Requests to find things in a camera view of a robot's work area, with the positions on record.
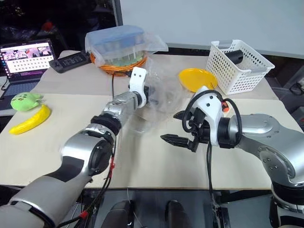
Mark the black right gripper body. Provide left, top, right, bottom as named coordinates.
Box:
left=189, top=108, right=212, bottom=149

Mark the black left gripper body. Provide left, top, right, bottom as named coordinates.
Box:
left=142, top=85, right=155, bottom=107

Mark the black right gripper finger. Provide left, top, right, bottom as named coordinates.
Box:
left=172, top=110, right=192, bottom=122
left=160, top=133, right=200, bottom=153

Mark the clear plastic bag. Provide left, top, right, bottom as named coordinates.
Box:
left=128, top=58, right=192, bottom=136

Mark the yellow plastic plate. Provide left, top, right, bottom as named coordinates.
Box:
left=178, top=68, right=219, bottom=93

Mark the blue box under plastic cover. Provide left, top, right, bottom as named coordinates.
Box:
left=85, top=24, right=169, bottom=67

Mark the white perforated plastic basket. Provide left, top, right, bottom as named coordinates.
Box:
left=205, top=39, right=276, bottom=95

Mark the black cylinder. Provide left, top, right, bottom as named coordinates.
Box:
left=224, top=49, right=244, bottom=65

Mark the black handheld controller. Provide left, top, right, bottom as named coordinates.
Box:
left=48, top=52, right=92, bottom=74

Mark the yellow toy banana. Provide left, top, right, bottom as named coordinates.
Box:
left=9, top=104, right=52, bottom=136

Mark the green plush toy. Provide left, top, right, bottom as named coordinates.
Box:
left=10, top=93, right=46, bottom=112

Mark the open laptop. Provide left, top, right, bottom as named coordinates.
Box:
left=0, top=38, right=57, bottom=111

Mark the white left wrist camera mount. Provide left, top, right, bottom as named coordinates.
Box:
left=128, top=66, right=148, bottom=108

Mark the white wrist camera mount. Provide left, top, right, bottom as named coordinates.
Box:
left=128, top=66, right=148, bottom=108
left=193, top=85, right=225, bottom=146

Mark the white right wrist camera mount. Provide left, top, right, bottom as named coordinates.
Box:
left=193, top=85, right=225, bottom=146

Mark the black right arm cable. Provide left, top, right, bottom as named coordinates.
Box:
left=182, top=91, right=243, bottom=207

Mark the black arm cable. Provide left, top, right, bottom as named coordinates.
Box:
left=182, top=91, right=243, bottom=207
left=56, top=142, right=117, bottom=228

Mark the orange coiled cable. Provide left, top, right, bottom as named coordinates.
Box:
left=89, top=52, right=149, bottom=76

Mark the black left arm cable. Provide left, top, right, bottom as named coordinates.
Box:
left=56, top=142, right=117, bottom=228

